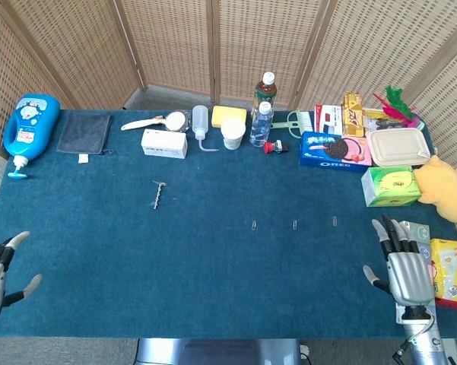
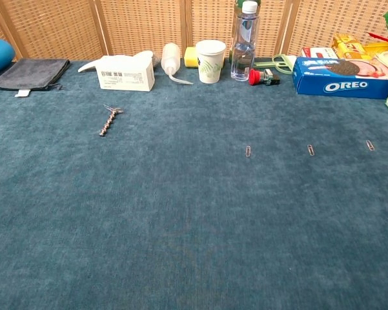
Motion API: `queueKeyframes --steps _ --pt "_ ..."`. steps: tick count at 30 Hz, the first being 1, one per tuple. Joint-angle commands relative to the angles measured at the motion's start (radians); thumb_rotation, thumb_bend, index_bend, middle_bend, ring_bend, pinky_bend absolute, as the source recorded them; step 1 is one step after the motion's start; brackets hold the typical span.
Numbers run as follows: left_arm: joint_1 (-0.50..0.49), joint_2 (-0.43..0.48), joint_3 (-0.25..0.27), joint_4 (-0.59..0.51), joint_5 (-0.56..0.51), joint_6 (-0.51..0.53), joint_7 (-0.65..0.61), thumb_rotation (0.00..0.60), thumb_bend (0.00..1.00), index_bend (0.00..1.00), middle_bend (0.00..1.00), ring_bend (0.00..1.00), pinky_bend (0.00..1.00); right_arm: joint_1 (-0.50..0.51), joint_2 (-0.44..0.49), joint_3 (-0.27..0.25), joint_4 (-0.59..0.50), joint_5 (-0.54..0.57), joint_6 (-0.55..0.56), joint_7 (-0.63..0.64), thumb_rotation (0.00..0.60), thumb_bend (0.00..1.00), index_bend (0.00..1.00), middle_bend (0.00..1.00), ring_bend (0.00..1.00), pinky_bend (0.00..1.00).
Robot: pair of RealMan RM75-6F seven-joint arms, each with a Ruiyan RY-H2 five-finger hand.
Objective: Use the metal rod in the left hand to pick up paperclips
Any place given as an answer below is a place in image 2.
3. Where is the silver magnet bar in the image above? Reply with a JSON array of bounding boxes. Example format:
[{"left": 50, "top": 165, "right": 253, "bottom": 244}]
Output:
[{"left": 98, "top": 108, "right": 117, "bottom": 138}]

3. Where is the teal table cloth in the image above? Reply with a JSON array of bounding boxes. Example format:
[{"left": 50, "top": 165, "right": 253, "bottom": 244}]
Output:
[{"left": 0, "top": 59, "right": 388, "bottom": 310}]

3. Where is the white leaf-print paper cup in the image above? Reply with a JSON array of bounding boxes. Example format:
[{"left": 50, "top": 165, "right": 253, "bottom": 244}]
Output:
[{"left": 195, "top": 39, "right": 227, "bottom": 85}]

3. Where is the yellow sponge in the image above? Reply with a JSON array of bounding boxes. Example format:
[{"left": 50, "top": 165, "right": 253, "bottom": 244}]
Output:
[{"left": 183, "top": 46, "right": 199, "bottom": 69}]

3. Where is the red emergency stop button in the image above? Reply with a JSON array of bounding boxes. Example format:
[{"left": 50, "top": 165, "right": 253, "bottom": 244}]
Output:
[{"left": 248, "top": 68, "right": 281, "bottom": 87}]

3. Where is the translucent squeeze wash bottle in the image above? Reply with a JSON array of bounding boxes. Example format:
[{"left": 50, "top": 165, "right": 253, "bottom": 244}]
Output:
[{"left": 161, "top": 43, "right": 194, "bottom": 86}]

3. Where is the white barcode carton box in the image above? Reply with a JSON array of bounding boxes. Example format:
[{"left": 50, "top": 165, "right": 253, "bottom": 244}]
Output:
[{"left": 95, "top": 55, "right": 156, "bottom": 92}]

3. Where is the clear water bottle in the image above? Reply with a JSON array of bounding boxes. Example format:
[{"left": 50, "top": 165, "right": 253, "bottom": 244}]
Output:
[{"left": 230, "top": 1, "right": 261, "bottom": 82}]

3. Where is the light green plastic brush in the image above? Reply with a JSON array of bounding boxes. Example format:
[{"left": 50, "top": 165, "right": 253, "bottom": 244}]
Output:
[{"left": 253, "top": 54, "right": 297, "bottom": 76}]

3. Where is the woven rattan folding screen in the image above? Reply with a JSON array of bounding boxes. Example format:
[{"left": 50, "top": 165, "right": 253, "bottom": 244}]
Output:
[{"left": 0, "top": 0, "right": 388, "bottom": 63}]

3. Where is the white red blue box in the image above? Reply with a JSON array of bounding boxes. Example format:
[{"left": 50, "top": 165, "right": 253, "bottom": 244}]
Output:
[{"left": 301, "top": 46, "right": 339, "bottom": 60}]

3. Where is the blue Oreo cookie box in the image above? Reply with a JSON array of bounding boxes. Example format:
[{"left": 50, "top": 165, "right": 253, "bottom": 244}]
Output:
[{"left": 292, "top": 56, "right": 388, "bottom": 100}]

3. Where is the dark grey cloth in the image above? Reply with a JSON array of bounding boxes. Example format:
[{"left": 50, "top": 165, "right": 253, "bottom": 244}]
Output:
[{"left": 0, "top": 57, "right": 71, "bottom": 98}]

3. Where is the yellow snack box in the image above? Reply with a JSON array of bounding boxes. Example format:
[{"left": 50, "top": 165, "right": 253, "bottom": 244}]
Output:
[{"left": 332, "top": 34, "right": 373, "bottom": 61}]

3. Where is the yellow card package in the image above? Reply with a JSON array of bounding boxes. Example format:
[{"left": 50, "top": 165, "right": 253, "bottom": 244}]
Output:
[{"left": 363, "top": 41, "right": 388, "bottom": 59}]

